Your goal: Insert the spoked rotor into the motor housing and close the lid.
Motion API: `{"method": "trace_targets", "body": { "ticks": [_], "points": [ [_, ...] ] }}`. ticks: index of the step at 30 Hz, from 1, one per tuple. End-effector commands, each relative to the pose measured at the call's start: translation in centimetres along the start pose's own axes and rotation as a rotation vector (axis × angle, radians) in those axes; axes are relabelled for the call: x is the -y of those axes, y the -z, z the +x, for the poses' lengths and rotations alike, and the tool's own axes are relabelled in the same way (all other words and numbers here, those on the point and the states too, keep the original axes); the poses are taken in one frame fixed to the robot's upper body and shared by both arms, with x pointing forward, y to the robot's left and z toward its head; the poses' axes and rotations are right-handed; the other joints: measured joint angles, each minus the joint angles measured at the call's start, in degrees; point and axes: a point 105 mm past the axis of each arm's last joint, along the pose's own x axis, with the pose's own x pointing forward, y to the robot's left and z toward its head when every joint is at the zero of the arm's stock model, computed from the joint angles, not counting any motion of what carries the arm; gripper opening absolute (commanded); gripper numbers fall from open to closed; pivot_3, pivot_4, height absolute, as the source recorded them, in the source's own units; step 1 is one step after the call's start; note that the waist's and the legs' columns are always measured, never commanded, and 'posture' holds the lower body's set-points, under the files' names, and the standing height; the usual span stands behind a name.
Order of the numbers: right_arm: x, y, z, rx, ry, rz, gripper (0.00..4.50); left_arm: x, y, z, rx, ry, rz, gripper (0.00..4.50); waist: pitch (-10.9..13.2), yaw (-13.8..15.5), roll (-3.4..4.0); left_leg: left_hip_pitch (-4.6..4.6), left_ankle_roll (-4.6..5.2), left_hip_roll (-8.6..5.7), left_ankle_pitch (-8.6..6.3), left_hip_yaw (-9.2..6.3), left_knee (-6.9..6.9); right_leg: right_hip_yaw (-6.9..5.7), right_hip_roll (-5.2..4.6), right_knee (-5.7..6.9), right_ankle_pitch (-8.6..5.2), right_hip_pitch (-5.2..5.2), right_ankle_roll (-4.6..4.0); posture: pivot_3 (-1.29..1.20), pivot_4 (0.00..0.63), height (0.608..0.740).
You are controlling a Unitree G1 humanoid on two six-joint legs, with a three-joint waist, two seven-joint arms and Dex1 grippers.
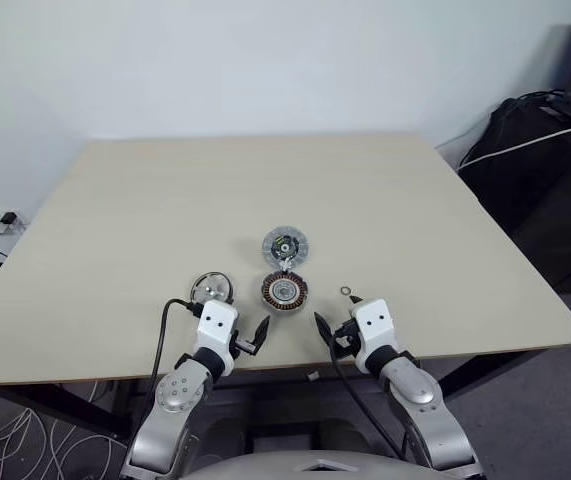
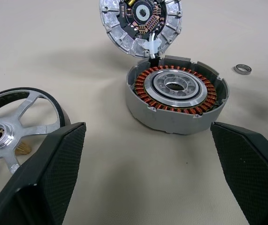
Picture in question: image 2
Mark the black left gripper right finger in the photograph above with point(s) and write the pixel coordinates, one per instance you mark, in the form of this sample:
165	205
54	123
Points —
251	173

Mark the spoked silver rotor wheel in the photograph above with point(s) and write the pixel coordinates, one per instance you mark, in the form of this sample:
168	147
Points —
0	136

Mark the silver motor cover circuit board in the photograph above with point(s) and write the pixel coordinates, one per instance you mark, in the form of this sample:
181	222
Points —
124	42

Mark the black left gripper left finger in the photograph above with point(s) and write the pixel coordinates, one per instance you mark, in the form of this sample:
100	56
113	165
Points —
44	178

